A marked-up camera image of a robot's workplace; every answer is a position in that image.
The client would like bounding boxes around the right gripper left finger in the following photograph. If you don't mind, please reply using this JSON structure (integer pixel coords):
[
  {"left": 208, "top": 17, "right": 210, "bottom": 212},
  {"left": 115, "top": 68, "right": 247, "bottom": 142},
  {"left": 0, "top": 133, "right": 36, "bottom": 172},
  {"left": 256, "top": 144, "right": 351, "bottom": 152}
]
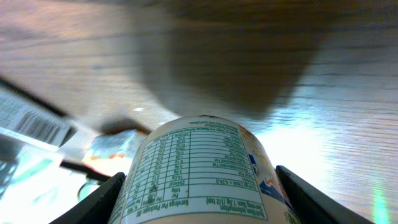
[{"left": 50, "top": 172, "right": 126, "bottom": 224}]

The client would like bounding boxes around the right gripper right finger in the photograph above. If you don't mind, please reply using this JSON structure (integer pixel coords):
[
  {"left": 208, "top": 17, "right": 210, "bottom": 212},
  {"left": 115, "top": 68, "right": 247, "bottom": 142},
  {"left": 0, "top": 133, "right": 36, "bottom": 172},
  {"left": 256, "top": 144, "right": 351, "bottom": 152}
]
[{"left": 275, "top": 166, "right": 372, "bottom": 224}]

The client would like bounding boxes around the small orange snack box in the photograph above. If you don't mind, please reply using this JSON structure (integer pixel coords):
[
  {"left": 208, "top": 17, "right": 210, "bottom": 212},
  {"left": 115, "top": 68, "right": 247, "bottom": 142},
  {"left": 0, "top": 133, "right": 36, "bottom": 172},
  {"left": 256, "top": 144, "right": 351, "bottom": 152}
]
[{"left": 82, "top": 129, "right": 147, "bottom": 177}]

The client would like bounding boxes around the green lid white jar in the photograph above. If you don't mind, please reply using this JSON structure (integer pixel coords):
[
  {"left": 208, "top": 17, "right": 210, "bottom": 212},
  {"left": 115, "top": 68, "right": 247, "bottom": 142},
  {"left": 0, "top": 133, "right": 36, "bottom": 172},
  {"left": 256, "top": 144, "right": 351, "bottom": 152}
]
[{"left": 109, "top": 116, "right": 299, "bottom": 223}]

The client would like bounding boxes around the white green medicine box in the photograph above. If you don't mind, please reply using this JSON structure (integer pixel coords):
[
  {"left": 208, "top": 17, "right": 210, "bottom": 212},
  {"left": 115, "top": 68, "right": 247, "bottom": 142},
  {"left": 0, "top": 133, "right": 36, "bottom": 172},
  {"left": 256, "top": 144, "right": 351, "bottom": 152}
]
[{"left": 1, "top": 86, "right": 73, "bottom": 151}]

